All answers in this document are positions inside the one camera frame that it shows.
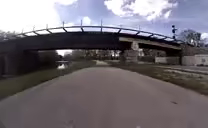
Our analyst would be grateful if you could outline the pale concrete wall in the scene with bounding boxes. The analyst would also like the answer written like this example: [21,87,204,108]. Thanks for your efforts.
[181,53,208,67]

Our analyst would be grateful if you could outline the grey paved path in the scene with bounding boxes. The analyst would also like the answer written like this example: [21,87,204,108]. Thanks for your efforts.
[0,60,208,128]

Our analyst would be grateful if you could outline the trees behind bridge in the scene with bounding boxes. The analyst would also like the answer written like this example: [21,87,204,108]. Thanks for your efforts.
[63,49,124,62]

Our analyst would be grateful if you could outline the signal pole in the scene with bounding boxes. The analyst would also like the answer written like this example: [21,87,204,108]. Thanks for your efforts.
[171,24,178,42]

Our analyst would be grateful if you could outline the group of trees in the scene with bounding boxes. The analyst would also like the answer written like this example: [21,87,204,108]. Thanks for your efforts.
[177,26,208,50]

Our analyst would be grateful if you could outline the grass verge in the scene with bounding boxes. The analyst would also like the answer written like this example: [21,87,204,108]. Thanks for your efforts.
[0,59,98,103]
[105,61,208,100]

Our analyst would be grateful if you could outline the dark road bridge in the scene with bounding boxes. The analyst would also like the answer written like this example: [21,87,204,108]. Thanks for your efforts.
[0,19,208,80]

